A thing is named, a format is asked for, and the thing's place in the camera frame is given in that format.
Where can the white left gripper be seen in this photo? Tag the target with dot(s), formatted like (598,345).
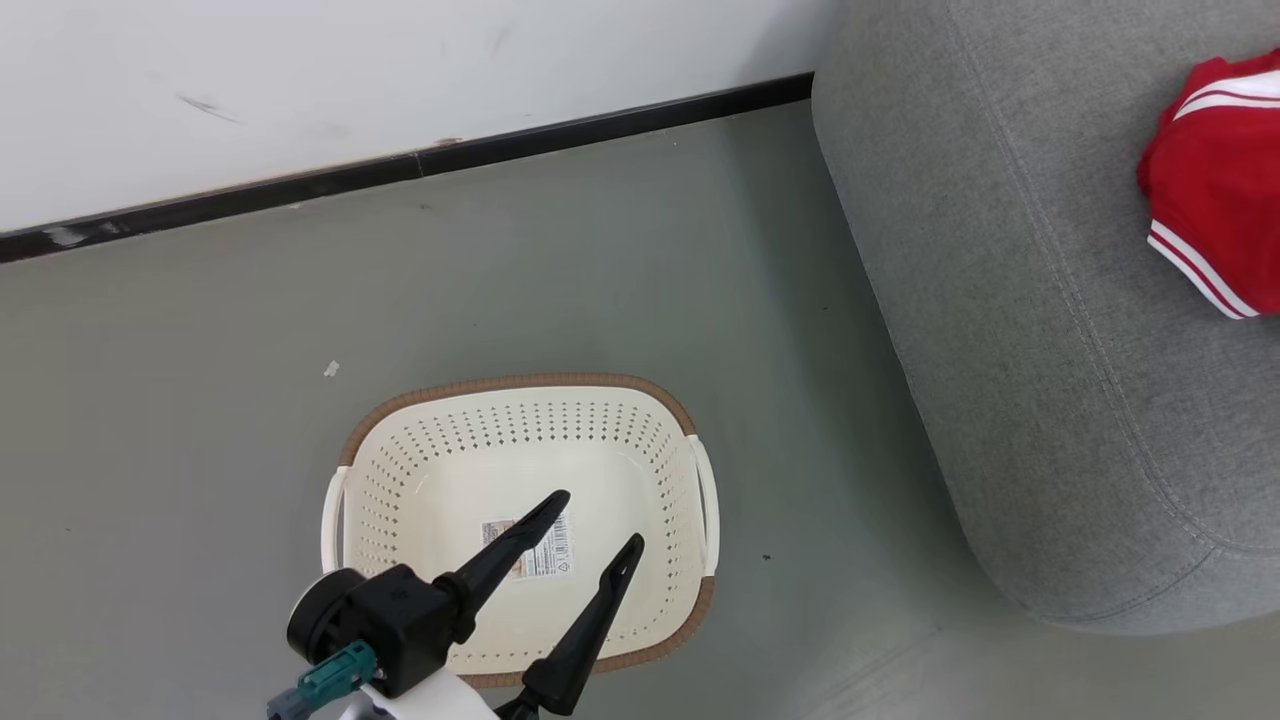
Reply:
(420,700)

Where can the red shorts with white stripes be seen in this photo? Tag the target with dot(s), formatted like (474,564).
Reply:
(1215,180)

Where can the grey fabric sofa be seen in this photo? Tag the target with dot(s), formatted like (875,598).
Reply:
(1050,350)

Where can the barcode label sticker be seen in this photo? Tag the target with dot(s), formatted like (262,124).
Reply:
(550,558)

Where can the cream perforated laundry basket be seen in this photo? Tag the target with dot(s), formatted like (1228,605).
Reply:
(470,470)

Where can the black baseboard strip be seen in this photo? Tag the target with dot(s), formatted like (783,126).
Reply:
(400,165)

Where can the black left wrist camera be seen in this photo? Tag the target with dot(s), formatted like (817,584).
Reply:
(390,620)

